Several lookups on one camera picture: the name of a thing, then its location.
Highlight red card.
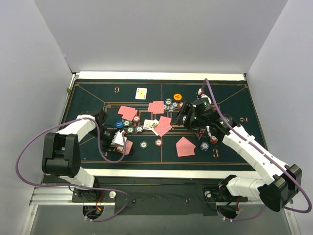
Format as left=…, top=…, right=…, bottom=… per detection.
left=158, top=116, right=172, bottom=125
left=155, top=123, right=172, bottom=137

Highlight red card dealer position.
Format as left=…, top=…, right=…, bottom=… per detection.
left=148, top=102, right=157, bottom=113
left=154, top=101, right=164, bottom=114

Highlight red chips position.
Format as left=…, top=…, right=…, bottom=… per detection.
left=133, top=116, right=140, bottom=123
left=210, top=136, right=218, bottom=144

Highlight red poker chip stack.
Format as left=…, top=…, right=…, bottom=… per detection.
left=155, top=139, right=163, bottom=146

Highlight blue chips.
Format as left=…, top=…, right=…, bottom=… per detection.
left=200, top=142, right=209, bottom=151

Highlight face-up two of diamonds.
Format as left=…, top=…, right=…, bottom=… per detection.
left=143, top=119, right=154, bottom=130

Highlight blue chip position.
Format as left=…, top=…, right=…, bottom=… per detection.
left=135, top=126, right=143, bottom=133

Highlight green poker chip stack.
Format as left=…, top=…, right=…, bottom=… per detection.
left=140, top=141, right=148, bottom=149

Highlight face-up ace card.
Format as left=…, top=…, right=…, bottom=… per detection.
left=135, top=88, right=147, bottom=100

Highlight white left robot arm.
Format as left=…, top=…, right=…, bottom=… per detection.
left=42, top=110, right=126, bottom=202

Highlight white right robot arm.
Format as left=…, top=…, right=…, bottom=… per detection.
left=174, top=97, right=302, bottom=212

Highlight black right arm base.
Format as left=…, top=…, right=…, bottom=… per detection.
left=202, top=185, right=248, bottom=203

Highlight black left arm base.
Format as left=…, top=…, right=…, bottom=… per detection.
left=68, top=186, right=115, bottom=203

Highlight blue small blind button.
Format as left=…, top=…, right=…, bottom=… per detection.
left=115, top=120, right=124, bottom=129

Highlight orange dealer button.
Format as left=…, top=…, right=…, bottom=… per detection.
left=173, top=94, right=182, bottom=101

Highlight green poker table mat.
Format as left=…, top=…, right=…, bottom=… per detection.
left=63, top=79, right=266, bottom=171

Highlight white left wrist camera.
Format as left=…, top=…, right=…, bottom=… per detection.
left=111, top=130, right=127, bottom=147

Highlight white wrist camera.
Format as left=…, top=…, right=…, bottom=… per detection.
left=197, top=88, right=212, bottom=105
left=111, top=130, right=127, bottom=147

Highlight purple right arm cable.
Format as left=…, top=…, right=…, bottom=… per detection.
left=201, top=78, right=313, bottom=222

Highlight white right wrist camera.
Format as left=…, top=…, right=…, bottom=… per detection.
left=197, top=88, right=212, bottom=105

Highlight aluminium frame rail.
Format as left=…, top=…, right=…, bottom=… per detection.
left=22, top=187, right=301, bottom=235

